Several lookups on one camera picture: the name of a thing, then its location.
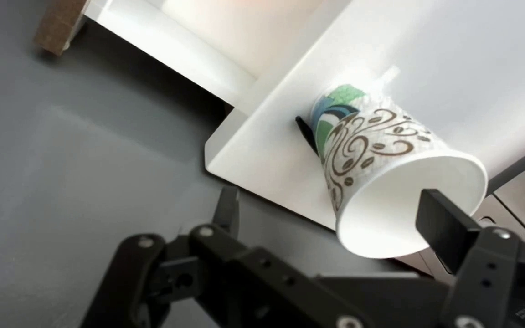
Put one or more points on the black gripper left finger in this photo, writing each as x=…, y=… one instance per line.
x=147, y=275

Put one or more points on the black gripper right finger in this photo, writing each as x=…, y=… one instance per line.
x=486, y=260

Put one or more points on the patterned paper cup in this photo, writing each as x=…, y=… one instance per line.
x=377, y=160

